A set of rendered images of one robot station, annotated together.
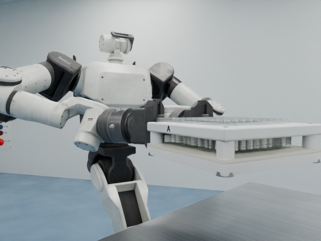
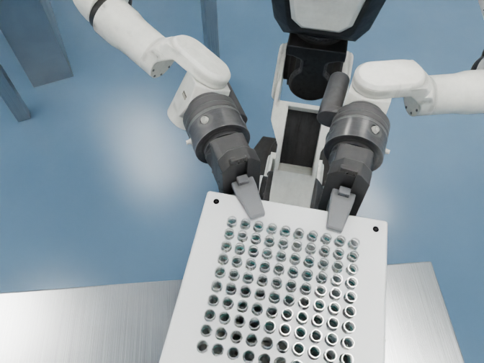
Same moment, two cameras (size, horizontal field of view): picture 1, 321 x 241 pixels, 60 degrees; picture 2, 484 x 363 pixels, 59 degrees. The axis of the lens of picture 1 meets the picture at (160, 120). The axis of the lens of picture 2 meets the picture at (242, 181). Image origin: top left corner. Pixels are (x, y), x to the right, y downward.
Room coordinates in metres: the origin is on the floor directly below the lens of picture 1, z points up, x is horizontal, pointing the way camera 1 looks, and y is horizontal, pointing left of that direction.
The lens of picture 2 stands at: (0.41, -0.21, 1.54)
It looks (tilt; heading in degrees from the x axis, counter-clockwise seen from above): 57 degrees down; 41
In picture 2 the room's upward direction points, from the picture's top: straight up
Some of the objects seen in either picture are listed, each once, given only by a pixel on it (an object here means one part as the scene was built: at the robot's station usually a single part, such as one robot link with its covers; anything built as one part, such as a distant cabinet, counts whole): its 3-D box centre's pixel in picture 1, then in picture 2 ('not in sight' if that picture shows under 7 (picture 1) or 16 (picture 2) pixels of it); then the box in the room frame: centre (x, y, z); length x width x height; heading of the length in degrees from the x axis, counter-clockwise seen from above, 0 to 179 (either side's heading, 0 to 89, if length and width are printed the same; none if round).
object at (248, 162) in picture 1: (228, 151); not in sight; (0.56, -0.14, 0.99); 0.24 x 0.24 x 0.02; 30
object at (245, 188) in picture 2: (170, 117); (249, 196); (0.63, -0.02, 1.05); 0.06 x 0.03 x 0.02; 62
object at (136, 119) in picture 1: (136, 125); (225, 155); (0.67, 0.06, 1.03); 0.12 x 0.10 x 0.13; 62
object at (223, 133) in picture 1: (228, 127); (281, 294); (0.56, -0.14, 1.03); 0.25 x 0.24 x 0.02; 120
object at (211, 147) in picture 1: (212, 140); (211, 322); (0.48, -0.09, 1.02); 0.01 x 0.01 x 0.07
